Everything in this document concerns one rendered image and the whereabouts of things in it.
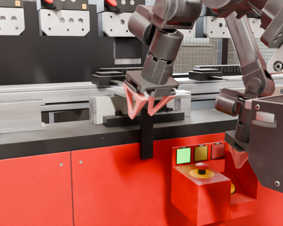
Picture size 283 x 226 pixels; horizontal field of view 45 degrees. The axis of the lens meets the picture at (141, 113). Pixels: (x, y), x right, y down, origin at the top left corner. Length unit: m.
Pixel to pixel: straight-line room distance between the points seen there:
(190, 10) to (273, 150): 0.29
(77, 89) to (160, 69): 0.79
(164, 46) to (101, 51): 1.09
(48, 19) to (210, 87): 0.89
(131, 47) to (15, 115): 0.45
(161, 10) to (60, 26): 0.55
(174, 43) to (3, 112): 0.65
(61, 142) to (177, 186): 0.37
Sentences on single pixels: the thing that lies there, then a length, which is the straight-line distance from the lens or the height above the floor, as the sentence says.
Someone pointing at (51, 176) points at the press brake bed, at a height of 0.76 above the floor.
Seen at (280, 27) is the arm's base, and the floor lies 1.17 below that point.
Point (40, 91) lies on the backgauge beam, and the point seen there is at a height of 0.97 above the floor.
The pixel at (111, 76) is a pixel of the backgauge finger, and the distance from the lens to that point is 1.41.
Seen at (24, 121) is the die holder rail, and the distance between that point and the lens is 1.15.
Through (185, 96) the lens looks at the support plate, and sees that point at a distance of 1.03.
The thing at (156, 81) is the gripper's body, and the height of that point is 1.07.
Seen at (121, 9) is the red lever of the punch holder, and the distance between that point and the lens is 1.14.
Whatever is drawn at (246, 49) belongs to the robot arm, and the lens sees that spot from 0.98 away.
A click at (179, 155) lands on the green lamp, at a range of 1.06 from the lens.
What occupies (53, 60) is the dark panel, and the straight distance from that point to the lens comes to 1.68.
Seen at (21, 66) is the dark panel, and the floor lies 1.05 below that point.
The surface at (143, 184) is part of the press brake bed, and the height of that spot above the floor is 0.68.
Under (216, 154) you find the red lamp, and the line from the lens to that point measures 1.13.
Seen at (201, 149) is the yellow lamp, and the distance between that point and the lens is 1.10.
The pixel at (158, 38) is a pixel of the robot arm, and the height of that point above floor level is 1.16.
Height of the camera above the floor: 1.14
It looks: 11 degrees down
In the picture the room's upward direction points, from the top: straight up
